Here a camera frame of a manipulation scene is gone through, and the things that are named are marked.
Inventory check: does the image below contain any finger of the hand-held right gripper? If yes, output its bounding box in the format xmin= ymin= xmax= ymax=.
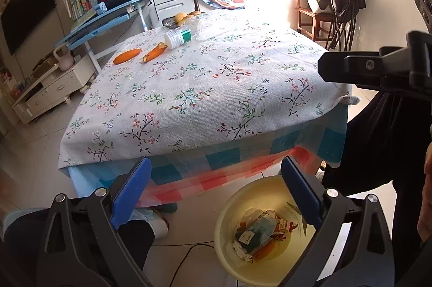
xmin=317 ymin=45 xmax=410 ymax=92

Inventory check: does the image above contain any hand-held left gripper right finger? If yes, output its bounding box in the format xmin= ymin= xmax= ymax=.
xmin=277 ymin=156 xmax=395 ymax=287

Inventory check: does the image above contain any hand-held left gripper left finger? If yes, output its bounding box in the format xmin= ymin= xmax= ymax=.
xmin=35 ymin=157 xmax=152 ymax=287

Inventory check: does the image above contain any yellow plastic bin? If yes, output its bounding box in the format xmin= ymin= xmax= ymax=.
xmin=214 ymin=175 xmax=326 ymax=286

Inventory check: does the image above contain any white tissue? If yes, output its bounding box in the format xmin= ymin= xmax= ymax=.
xmin=232 ymin=240 xmax=254 ymax=263

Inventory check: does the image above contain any person's right hand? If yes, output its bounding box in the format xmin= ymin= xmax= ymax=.
xmin=417 ymin=142 xmax=432 ymax=242

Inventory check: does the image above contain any red white packet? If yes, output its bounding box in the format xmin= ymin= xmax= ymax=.
xmin=277 ymin=219 xmax=301 ymax=233

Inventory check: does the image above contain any dark teal shoe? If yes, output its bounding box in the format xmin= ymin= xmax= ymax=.
xmin=148 ymin=202 xmax=178 ymax=213

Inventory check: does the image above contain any white blue shoe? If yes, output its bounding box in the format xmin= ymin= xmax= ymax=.
xmin=133 ymin=206 xmax=169 ymax=238

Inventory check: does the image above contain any person's dark trouser leg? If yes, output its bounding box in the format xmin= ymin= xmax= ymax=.
xmin=0 ymin=209 xmax=156 ymax=287

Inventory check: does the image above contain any green paper packet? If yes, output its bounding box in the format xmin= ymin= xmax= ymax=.
xmin=235 ymin=216 xmax=278 ymax=254

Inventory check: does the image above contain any orange peel piece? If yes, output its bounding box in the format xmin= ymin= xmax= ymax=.
xmin=253 ymin=233 xmax=281 ymax=262
xmin=141 ymin=42 xmax=167 ymax=64

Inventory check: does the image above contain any checked plastic table cover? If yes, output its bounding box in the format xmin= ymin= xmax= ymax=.
xmin=62 ymin=103 xmax=348 ymax=210

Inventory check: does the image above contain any wooden chair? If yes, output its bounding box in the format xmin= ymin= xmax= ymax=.
xmin=292 ymin=0 xmax=338 ymax=41

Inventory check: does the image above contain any person's black garment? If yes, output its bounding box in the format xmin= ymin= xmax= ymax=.
xmin=322 ymin=89 xmax=432 ymax=281

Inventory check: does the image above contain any floral tablecloth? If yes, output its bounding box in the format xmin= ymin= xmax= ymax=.
xmin=57 ymin=8 xmax=353 ymax=171

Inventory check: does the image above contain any white television cabinet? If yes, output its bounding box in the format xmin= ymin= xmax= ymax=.
xmin=12 ymin=52 xmax=97 ymax=125

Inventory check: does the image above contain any orange carrot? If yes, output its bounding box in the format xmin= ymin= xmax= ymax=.
xmin=113 ymin=49 xmax=142 ymax=65

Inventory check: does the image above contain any clear plastic bottle green label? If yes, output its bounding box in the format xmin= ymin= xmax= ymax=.
xmin=164 ymin=28 xmax=194 ymax=49

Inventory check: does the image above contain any blue study desk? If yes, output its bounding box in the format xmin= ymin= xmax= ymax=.
xmin=55 ymin=0 xmax=152 ymax=71

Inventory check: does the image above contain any white plastic chair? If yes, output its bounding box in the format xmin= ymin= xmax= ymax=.
xmin=153 ymin=0 xmax=198 ymax=29

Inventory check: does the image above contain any row of books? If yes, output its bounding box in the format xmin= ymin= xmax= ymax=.
xmin=63 ymin=0 xmax=100 ymax=21

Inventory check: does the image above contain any black flat television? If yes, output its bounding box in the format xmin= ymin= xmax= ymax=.
xmin=0 ymin=0 xmax=57 ymax=56

